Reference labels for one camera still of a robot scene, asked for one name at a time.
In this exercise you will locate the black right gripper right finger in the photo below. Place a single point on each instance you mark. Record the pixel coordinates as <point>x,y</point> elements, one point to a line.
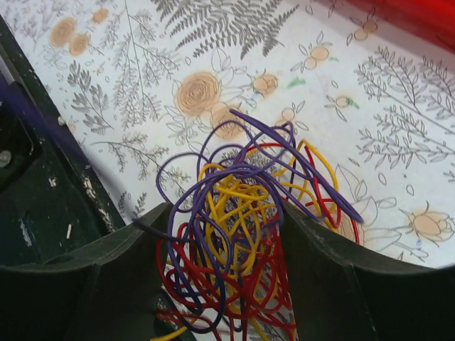
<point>343,291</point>

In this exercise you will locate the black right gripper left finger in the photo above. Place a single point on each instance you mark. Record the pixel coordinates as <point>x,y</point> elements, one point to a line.
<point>105,290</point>

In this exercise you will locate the floral patterned table mat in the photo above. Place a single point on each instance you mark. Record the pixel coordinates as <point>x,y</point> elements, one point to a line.
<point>227,110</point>

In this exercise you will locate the red plastic bin right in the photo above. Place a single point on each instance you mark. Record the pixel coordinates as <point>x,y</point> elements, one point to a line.
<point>415,26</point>

